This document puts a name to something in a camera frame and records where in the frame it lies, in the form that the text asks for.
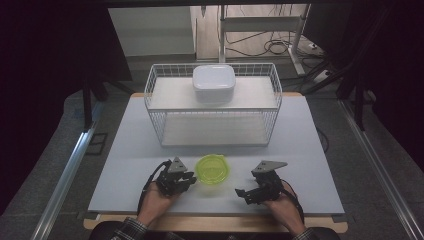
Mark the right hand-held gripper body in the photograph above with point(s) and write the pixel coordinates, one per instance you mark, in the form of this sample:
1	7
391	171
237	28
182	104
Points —
268	186

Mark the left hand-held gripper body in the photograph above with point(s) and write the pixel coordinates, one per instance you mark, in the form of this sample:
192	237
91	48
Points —
171	181

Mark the green round container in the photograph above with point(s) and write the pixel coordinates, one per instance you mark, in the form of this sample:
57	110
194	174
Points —
212	169

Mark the white square container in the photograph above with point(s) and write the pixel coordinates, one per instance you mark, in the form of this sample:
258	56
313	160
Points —
214	80

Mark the person's left hand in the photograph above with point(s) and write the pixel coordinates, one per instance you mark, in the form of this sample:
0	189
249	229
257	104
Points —
155	203

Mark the person's right hand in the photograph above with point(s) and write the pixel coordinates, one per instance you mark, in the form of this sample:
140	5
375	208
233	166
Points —
286	210

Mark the black metal stand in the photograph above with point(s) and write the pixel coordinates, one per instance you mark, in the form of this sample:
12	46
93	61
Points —
87	106
359	106

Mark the white power strip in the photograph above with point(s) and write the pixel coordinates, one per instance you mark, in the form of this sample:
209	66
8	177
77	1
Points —
321	76

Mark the white panel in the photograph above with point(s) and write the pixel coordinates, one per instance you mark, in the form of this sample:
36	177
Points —
153	30

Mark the aluminium rail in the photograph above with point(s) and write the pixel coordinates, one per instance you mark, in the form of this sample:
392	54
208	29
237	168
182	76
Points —
66	173
376	166

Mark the white desk frame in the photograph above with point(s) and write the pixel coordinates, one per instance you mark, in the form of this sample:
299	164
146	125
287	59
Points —
263	24

